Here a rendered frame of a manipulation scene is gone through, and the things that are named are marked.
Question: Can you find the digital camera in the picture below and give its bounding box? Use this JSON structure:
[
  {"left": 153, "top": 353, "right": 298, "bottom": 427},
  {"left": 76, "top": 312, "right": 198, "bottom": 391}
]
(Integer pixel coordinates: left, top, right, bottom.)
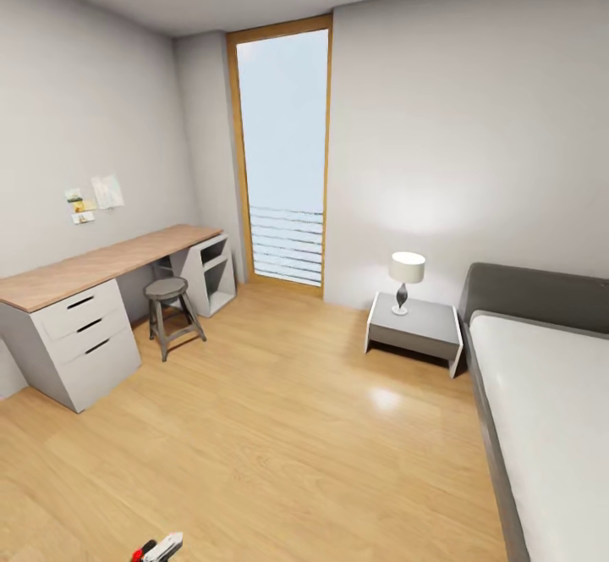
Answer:
[{"left": 131, "top": 539, "right": 158, "bottom": 562}]

